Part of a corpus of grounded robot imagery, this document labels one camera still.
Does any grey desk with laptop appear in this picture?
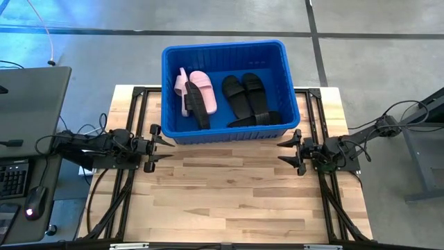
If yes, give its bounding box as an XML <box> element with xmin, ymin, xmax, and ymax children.
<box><xmin>0</xmin><ymin>65</ymin><xmax>73</xmax><ymax>201</ymax></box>

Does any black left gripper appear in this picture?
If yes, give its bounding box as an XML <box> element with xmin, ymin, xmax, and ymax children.
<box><xmin>133</xmin><ymin>124</ymin><xmax>176</xmax><ymax>174</ymax></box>

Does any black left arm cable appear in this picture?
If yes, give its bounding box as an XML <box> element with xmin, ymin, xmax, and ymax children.
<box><xmin>58</xmin><ymin>112</ymin><xmax>109</xmax><ymax>137</ymax></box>

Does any black aluminium rig frame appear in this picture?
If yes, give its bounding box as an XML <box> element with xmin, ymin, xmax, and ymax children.
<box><xmin>78</xmin><ymin>85</ymin><xmax>374</xmax><ymax>250</ymax></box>

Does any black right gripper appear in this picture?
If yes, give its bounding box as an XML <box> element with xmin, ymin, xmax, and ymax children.
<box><xmin>276</xmin><ymin>128</ymin><xmax>326</xmax><ymax>176</ymax></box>

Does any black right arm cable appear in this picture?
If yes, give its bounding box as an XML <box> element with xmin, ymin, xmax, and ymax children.
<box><xmin>348</xmin><ymin>99</ymin><xmax>432</xmax><ymax>133</ymax></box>

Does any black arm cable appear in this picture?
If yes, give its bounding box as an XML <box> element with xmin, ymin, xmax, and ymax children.
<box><xmin>58</xmin><ymin>112</ymin><xmax>109</xmax><ymax>137</ymax></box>
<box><xmin>348</xmin><ymin>99</ymin><xmax>432</xmax><ymax>133</ymax></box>

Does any black plug with cable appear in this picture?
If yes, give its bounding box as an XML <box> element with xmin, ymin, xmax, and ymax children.
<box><xmin>0</xmin><ymin>134</ymin><xmax>67</xmax><ymax>157</ymax></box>

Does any blue plastic bin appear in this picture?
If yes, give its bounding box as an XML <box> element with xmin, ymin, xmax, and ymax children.
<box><xmin>161</xmin><ymin>39</ymin><xmax>301</xmax><ymax>145</ymax></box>

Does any white cable with black plug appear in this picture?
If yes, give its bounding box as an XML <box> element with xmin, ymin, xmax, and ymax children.
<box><xmin>26</xmin><ymin>0</ymin><xmax>57</xmax><ymax>67</ymax></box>

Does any dark metal desk frame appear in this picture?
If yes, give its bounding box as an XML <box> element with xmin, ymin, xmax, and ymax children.
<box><xmin>382</xmin><ymin>86</ymin><xmax>444</xmax><ymax>204</ymax></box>

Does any black computer mouse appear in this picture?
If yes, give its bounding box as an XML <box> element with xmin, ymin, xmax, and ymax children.
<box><xmin>23</xmin><ymin>185</ymin><xmax>49</xmax><ymax>222</ymax></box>

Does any black rubber slide sandal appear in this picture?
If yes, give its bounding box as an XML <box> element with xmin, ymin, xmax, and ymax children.
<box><xmin>221</xmin><ymin>75</ymin><xmax>253</xmax><ymax>119</ymax></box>
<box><xmin>241</xmin><ymin>72</ymin><xmax>271</xmax><ymax>115</ymax></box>
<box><xmin>184</xmin><ymin>81</ymin><xmax>212</xmax><ymax>131</ymax></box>
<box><xmin>227</xmin><ymin>110</ymin><xmax>282</xmax><ymax>128</ymax></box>

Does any brown cable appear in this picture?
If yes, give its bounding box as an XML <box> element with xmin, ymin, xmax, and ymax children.
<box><xmin>86</xmin><ymin>169</ymin><xmax>107</xmax><ymax>234</ymax></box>

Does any black smartphone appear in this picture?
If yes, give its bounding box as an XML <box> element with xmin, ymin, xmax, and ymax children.
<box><xmin>0</xmin><ymin>203</ymin><xmax>22</xmax><ymax>238</ymax></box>

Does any pink rubber slide sandal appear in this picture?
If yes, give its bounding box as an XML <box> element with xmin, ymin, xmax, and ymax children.
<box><xmin>189</xmin><ymin>70</ymin><xmax>219</xmax><ymax>115</ymax></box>
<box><xmin>173</xmin><ymin>67</ymin><xmax>191</xmax><ymax>118</ymax></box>

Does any dark grey side desk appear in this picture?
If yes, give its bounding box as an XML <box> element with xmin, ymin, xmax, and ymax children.
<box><xmin>0</xmin><ymin>152</ymin><xmax>64</xmax><ymax>246</ymax></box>

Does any silver metal bracket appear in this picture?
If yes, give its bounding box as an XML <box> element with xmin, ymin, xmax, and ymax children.
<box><xmin>109</xmin><ymin>242</ymin><xmax>150</xmax><ymax>250</ymax></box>
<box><xmin>303</xmin><ymin>244</ymin><xmax>343</xmax><ymax>250</ymax></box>

